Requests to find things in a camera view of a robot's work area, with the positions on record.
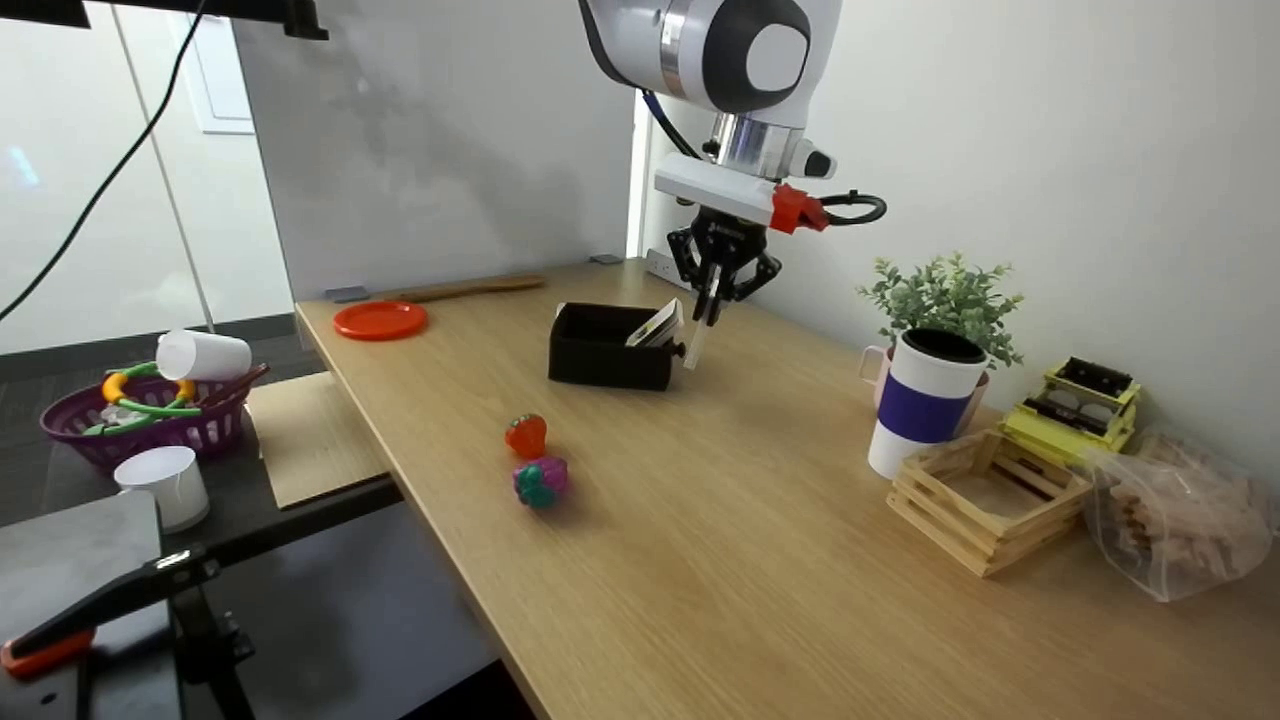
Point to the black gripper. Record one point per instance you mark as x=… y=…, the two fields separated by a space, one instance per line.
x=724 y=239

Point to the white yellow cow book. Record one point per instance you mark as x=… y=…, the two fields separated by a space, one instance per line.
x=657 y=327

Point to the black plastic box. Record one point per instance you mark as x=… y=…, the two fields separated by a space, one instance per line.
x=602 y=354

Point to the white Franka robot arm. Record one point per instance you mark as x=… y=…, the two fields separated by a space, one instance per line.
x=720 y=54

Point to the potted green plant white mug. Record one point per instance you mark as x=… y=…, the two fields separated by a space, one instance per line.
x=921 y=402

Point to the red toy strawberry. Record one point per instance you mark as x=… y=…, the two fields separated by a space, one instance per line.
x=525 y=439

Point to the long wooden stick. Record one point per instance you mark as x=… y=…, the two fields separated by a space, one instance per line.
x=465 y=288

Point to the purple toy grape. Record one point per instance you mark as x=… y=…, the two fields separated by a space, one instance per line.
x=540 y=483

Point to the white partition board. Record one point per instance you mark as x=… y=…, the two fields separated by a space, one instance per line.
x=424 y=147

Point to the orange round plate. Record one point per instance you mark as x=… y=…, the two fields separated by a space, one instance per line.
x=383 y=323

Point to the wooden slat crate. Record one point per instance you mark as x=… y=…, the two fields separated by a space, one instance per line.
x=984 y=534

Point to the yellow black device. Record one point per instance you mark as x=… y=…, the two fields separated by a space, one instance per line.
x=1064 y=425

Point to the light wooden board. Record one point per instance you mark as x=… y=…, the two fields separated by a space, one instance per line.
x=312 y=443

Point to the clear bag of wooden pieces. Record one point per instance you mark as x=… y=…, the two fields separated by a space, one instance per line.
x=1174 y=524

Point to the black overhead bar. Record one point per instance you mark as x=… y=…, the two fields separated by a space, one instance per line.
x=255 y=11

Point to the purple plastic basket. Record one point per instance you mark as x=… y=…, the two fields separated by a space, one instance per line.
x=145 y=443

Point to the black side table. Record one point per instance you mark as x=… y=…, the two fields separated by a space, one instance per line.
x=42 y=483

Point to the grey flat panel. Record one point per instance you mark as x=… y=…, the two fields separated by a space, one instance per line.
x=66 y=566

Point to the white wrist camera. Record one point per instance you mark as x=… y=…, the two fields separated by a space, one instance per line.
x=715 y=187

